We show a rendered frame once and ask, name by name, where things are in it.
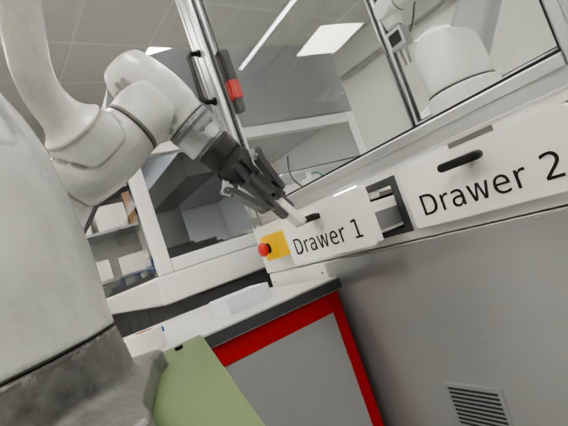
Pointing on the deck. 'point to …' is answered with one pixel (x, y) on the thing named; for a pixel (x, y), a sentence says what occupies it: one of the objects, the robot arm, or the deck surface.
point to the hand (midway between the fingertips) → (289, 212)
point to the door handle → (197, 78)
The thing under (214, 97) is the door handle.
